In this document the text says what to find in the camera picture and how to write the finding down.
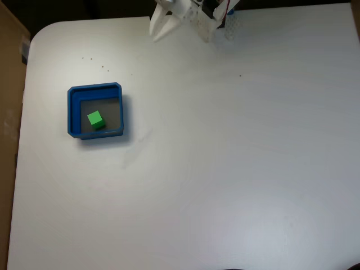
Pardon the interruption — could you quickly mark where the blue square box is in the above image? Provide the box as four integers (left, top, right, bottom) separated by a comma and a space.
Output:
67, 82, 125, 141

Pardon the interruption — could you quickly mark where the white perforated base plate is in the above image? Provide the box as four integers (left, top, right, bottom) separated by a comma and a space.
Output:
223, 13, 243, 41

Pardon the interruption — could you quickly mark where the brown cardboard box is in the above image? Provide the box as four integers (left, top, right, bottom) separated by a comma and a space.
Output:
0, 2, 31, 270

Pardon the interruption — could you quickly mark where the green cube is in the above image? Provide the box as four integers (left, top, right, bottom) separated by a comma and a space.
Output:
87, 110, 106, 131

